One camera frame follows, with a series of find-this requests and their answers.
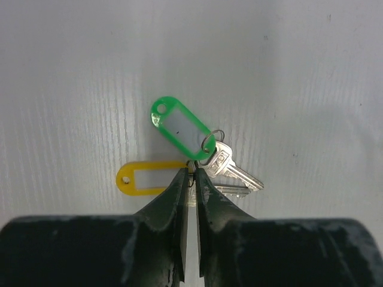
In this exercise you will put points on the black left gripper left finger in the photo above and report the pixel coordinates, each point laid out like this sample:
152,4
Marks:
147,248

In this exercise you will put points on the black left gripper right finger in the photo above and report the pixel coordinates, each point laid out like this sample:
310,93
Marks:
236,249

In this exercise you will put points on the key with green tag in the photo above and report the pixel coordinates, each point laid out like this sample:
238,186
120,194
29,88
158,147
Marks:
197,142

